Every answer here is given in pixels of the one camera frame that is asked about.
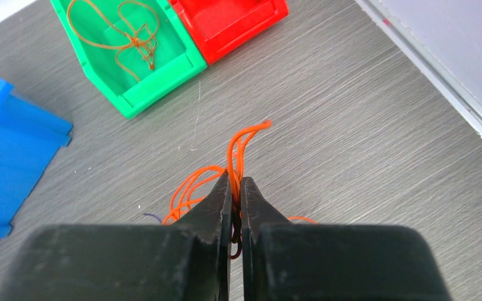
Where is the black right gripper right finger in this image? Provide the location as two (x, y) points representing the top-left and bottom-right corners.
(240, 177), (451, 300)

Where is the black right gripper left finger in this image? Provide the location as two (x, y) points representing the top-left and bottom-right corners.
(0, 175), (232, 300)

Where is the orange cable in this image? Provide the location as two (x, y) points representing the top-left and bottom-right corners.
(162, 120), (319, 260)
(67, 0), (160, 83)

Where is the blue plastic bin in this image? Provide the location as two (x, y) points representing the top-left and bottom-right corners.
(0, 78), (72, 239)

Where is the green plastic bin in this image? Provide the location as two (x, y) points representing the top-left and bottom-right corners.
(51, 1), (207, 119)

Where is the red plastic bin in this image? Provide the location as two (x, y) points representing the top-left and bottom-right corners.
(169, 0), (289, 65)

